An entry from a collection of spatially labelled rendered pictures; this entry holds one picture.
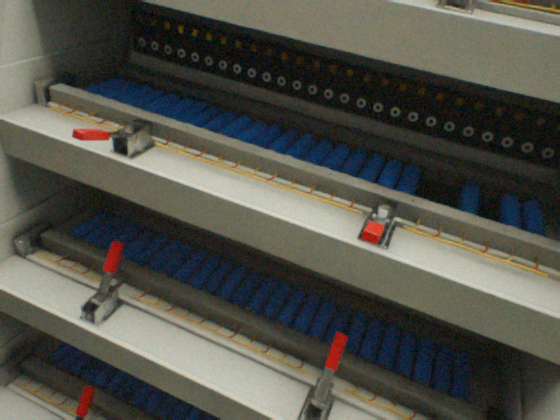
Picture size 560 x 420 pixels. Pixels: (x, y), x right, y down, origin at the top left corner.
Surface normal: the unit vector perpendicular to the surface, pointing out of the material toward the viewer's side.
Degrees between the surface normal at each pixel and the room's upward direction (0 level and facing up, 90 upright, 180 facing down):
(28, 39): 90
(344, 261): 111
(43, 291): 21
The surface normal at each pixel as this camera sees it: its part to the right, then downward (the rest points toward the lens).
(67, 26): 0.91, 0.33
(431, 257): 0.14, -0.81
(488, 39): -0.39, 0.48
